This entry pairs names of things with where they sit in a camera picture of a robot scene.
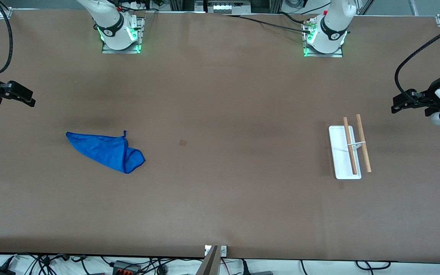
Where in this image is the white power strip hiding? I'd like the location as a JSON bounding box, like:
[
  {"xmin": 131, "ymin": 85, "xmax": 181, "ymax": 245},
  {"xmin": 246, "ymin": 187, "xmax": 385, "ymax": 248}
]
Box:
[{"xmin": 204, "ymin": 0, "xmax": 252, "ymax": 14}]

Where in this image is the black looped floor cable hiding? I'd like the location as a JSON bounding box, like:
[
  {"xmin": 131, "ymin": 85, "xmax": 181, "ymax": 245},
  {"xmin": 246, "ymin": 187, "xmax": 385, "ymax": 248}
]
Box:
[{"xmin": 355, "ymin": 260, "xmax": 392, "ymax": 270}]

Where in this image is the white metal camera bracket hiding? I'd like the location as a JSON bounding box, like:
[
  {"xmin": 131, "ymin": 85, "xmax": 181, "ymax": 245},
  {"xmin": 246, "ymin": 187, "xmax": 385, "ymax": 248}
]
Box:
[{"xmin": 204, "ymin": 245, "xmax": 228, "ymax": 257}]

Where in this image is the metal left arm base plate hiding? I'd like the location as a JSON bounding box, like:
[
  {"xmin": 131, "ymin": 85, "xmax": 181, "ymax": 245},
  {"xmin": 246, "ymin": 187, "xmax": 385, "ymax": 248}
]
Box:
[{"xmin": 302, "ymin": 22, "xmax": 344, "ymax": 58}]

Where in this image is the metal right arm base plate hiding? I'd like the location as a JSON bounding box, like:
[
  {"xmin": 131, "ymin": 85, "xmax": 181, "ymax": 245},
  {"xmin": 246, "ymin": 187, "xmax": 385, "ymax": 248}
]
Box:
[{"xmin": 101, "ymin": 17, "xmax": 144, "ymax": 54}]

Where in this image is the long black table cable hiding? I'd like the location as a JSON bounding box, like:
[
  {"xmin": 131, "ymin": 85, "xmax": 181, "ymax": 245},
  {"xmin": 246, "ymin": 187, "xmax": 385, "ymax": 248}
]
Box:
[{"xmin": 220, "ymin": 13, "xmax": 314, "ymax": 35}]

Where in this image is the blue microfibre towel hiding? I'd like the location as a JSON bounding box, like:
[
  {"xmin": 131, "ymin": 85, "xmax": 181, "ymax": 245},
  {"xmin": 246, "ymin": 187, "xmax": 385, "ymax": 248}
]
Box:
[{"xmin": 66, "ymin": 130, "xmax": 146, "ymax": 175}]

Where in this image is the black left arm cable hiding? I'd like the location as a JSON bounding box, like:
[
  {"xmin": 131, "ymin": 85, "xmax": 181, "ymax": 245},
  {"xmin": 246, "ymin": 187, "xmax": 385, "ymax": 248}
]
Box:
[{"xmin": 394, "ymin": 21, "xmax": 440, "ymax": 106}]

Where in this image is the black and orange connector box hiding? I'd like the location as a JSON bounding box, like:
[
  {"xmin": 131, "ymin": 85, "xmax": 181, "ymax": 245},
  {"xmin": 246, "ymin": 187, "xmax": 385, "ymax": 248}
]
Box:
[{"xmin": 112, "ymin": 260, "xmax": 141, "ymax": 275}]

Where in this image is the brown camera post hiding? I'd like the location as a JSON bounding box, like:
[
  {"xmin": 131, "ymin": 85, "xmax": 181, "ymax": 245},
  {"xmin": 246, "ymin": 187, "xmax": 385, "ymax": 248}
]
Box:
[{"xmin": 196, "ymin": 245, "xmax": 221, "ymax": 275}]

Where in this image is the white rack with wooden bars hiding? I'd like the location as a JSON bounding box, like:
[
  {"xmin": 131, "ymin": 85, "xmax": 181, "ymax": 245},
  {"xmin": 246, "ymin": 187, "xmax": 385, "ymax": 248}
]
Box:
[{"xmin": 328, "ymin": 114, "xmax": 372, "ymax": 180}]

